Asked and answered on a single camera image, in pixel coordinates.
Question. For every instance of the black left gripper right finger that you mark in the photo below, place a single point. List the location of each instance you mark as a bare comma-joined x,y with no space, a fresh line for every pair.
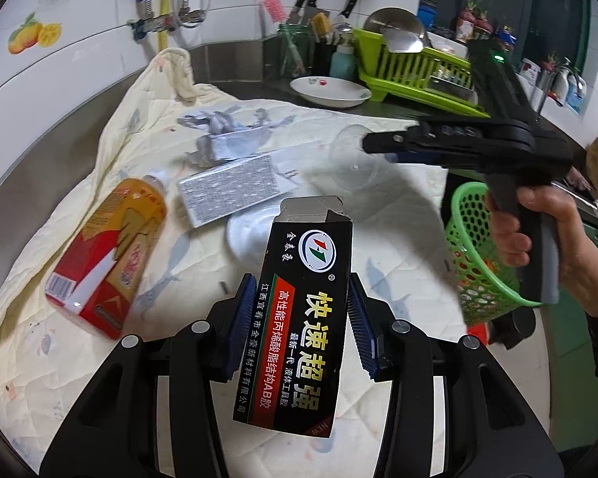
490,430

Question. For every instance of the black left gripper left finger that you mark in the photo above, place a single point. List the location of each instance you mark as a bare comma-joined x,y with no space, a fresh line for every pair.
111,430

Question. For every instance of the clear plastic cup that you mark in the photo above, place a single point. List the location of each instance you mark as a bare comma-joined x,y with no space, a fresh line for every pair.
352,168

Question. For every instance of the black glue box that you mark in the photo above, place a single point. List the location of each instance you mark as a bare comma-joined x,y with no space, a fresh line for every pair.
289,376

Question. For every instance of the white round plastic lid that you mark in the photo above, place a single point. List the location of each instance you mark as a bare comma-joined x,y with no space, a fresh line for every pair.
247,233

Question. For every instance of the white printed milk carton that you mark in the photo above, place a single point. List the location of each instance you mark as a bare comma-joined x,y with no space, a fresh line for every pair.
232,187

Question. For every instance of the grey paper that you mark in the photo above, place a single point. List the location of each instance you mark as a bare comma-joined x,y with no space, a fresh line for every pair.
226,140

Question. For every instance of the person's right hand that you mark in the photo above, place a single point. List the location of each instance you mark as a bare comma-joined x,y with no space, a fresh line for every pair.
579,256

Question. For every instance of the steel faucet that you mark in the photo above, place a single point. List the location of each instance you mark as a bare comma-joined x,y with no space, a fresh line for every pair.
557,85

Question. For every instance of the green dish rack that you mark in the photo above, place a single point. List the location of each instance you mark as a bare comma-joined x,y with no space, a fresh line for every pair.
430,77

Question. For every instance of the green plastic waste basket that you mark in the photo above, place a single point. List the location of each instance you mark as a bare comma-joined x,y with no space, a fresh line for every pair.
486,287

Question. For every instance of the yellow red drink bottle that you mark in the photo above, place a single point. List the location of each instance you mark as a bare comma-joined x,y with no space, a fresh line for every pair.
97,278

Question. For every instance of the steel bowl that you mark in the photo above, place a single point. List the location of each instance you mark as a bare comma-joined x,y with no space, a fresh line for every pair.
396,18

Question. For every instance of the white ceramic plate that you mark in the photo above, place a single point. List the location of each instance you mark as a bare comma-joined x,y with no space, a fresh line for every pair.
330,92

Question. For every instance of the teal soap bottle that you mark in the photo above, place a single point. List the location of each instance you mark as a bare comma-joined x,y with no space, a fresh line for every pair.
342,63

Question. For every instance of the pink bottle brush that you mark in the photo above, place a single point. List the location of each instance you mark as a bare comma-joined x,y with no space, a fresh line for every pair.
275,10

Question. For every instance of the cream quilted cloth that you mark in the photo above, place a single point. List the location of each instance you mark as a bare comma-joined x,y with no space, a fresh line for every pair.
399,251

